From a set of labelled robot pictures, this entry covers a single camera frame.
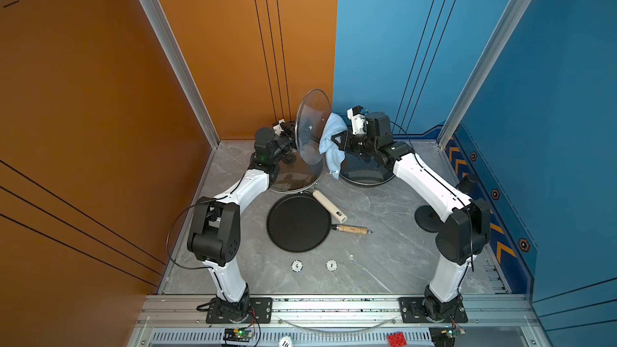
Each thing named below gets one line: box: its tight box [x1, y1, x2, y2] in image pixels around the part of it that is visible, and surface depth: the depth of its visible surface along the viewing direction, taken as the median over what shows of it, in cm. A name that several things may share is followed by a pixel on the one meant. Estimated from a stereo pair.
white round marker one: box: [326, 259, 338, 272], surface depth 84 cm
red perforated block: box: [387, 331, 408, 347], surface depth 69 cm
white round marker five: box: [290, 259, 304, 273], surface depth 84 cm
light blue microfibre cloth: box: [318, 112, 348, 180], surface depth 83 cm
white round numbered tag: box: [278, 335, 293, 347], surface depth 65 cm
